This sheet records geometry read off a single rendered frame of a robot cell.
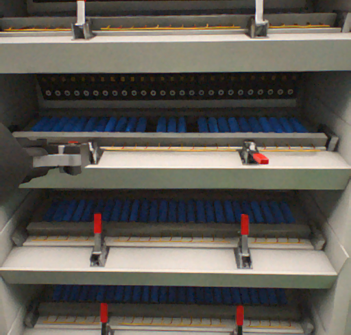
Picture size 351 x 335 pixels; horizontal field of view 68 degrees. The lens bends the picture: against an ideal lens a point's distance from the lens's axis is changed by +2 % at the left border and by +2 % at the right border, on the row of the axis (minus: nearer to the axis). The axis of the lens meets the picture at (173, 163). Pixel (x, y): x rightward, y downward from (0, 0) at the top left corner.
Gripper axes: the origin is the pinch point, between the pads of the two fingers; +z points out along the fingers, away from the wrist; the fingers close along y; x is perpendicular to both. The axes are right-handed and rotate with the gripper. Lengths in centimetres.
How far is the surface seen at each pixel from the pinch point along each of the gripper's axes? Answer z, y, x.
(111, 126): 15.3, 1.5, 4.5
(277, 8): 19.2, 34.0, 27.7
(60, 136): 10.7, -6.4, 2.4
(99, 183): 8.2, 1.1, -5.6
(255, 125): 15.3, 29.4, 4.6
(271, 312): 17, 34, -34
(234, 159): 8.6, 24.2, -1.5
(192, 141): 10.9, 17.2, 1.6
